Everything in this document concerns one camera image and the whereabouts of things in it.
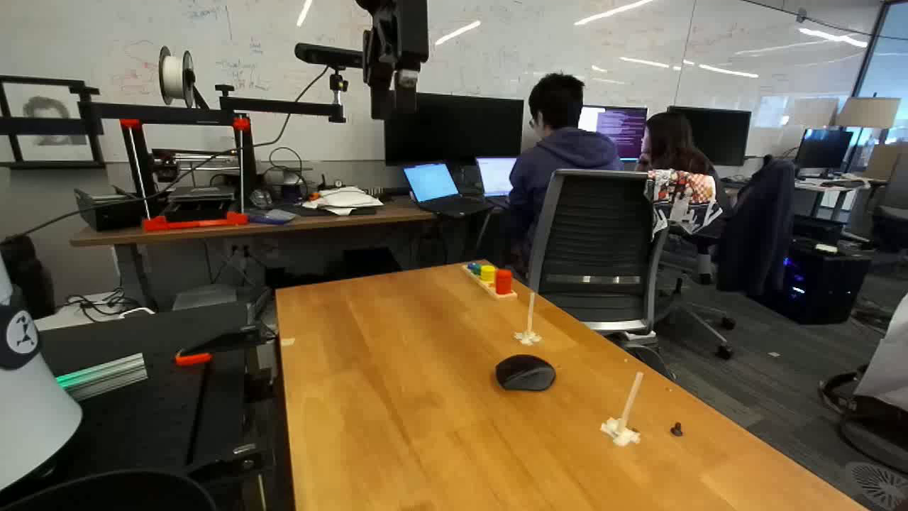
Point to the red black 3D printer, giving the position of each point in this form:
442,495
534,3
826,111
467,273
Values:
175,206

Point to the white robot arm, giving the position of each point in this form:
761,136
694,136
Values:
396,46

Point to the near white peg stand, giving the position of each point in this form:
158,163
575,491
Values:
620,427

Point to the black monitor right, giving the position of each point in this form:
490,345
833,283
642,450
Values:
723,134

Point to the grey mesh office chair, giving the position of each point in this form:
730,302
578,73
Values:
598,254

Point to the open laptop left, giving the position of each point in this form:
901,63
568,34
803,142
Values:
435,192

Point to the monitor with purple screen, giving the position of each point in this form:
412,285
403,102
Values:
623,125

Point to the orange handled tool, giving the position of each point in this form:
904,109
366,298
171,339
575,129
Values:
195,358

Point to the large black monitor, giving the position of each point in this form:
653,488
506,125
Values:
452,129

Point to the open laptop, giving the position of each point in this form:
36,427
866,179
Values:
496,175
435,192

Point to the stack of white papers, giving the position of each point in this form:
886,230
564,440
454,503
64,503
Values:
342,199

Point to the person with long dark hair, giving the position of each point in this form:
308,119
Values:
667,145

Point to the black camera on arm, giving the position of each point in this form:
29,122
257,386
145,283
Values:
327,54

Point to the floral cloth on chair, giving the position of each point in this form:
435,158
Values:
681,199

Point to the white filament spool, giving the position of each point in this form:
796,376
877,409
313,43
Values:
178,77

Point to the colourful stacking block toy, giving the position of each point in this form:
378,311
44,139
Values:
493,280

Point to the wooden side desk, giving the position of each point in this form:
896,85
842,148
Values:
135,239

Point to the white peg stand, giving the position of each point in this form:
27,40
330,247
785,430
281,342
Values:
530,332
620,427

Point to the far white peg stand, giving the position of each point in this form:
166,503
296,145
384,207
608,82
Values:
530,332

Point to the open laptop right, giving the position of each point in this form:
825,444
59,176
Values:
496,175

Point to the small black screw piece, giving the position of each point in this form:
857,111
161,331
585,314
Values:
676,430

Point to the person in blue hoodie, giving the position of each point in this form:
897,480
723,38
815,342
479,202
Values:
554,111

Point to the black computer tower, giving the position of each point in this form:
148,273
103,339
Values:
819,287

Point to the green clear box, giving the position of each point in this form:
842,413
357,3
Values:
103,378

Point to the black computer mouse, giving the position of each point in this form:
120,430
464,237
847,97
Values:
527,373

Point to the dark jacket on chair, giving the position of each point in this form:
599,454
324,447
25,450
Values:
757,230

